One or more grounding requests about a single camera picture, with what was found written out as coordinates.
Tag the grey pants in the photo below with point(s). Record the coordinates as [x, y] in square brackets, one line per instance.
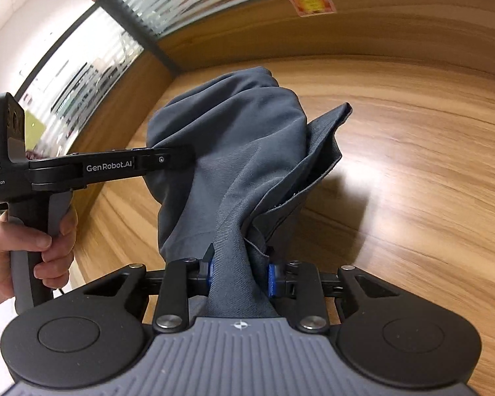
[239, 152]

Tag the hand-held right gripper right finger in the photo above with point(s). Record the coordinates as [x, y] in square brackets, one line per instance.
[272, 280]

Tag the red and yellow sticker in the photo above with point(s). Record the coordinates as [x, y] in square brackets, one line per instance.
[313, 4]

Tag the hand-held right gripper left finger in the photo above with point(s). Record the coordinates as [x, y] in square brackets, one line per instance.
[210, 274]

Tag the yellow-green paper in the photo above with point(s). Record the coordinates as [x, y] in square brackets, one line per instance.
[35, 130]

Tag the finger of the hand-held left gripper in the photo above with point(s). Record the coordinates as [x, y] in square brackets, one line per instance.
[173, 157]

